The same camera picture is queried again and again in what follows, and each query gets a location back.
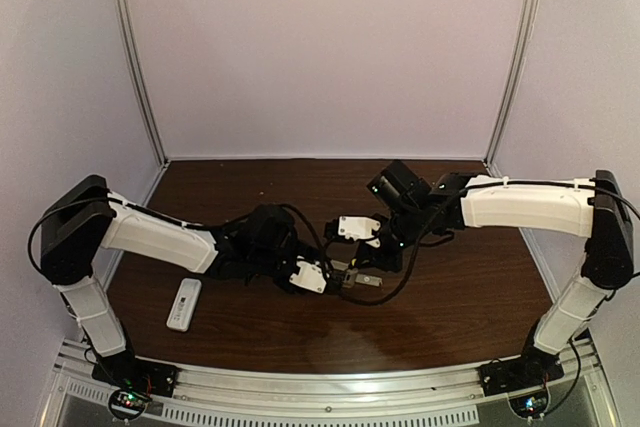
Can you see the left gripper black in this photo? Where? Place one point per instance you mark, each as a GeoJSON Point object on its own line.
{"type": "Point", "coordinates": [331, 276]}

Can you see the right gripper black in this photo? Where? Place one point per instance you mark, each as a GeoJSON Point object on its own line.
{"type": "Point", "coordinates": [364, 257]}

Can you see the grey battery cover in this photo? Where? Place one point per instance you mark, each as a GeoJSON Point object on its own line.
{"type": "Point", "coordinates": [368, 280]}

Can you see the grey remote control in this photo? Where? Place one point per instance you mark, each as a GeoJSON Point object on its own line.
{"type": "Point", "coordinates": [342, 275]}

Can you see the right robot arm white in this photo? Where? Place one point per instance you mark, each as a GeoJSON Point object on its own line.
{"type": "Point", "coordinates": [589, 208]}

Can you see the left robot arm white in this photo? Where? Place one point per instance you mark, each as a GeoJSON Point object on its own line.
{"type": "Point", "coordinates": [91, 217]}

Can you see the white remote control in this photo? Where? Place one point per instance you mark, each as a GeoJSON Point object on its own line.
{"type": "Point", "coordinates": [184, 305]}

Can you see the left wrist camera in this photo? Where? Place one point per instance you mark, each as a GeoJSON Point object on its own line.
{"type": "Point", "coordinates": [309, 277]}

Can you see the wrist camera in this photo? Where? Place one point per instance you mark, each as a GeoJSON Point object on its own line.
{"type": "Point", "coordinates": [354, 229]}
{"type": "Point", "coordinates": [309, 277]}

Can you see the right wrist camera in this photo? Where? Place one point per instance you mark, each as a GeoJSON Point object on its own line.
{"type": "Point", "coordinates": [354, 229]}

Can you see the aluminium front rail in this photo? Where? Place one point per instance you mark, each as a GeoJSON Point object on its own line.
{"type": "Point", "coordinates": [432, 397]}

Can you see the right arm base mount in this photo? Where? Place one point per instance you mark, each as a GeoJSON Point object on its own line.
{"type": "Point", "coordinates": [522, 372]}

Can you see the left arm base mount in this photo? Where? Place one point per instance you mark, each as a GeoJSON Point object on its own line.
{"type": "Point", "coordinates": [144, 377]}

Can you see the right aluminium frame post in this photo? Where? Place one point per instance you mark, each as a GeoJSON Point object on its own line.
{"type": "Point", "coordinates": [525, 27]}

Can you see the aluminium frame post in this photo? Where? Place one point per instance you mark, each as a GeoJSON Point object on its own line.
{"type": "Point", "coordinates": [525, 27]}
{"type": "Point", "coordinates": [134, 66]}

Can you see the left aluminium frame post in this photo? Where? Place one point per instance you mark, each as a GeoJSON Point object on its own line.
{"type": "Point", "coordinates": [134, 66]}

